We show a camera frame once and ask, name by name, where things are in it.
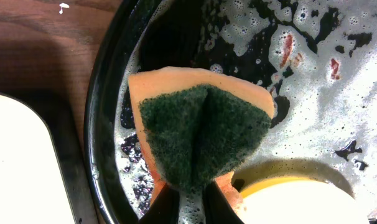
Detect rectangular soapy black tray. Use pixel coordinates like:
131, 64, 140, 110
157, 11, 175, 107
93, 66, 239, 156
0, 93, 98, 224

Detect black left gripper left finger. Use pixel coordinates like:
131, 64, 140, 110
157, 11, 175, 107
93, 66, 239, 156
137, 185, 180, 224

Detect round black tray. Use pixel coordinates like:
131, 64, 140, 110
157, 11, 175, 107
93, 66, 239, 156
84, 1, 377, 223

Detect orange green scrub sponge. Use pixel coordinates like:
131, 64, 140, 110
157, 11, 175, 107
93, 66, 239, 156
128, 67, 274, 214

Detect yellow plate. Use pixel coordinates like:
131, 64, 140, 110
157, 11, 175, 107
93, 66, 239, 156
239, 176, 369, 224

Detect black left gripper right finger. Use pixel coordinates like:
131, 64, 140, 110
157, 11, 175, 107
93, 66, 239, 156
202, 181, 244, 224

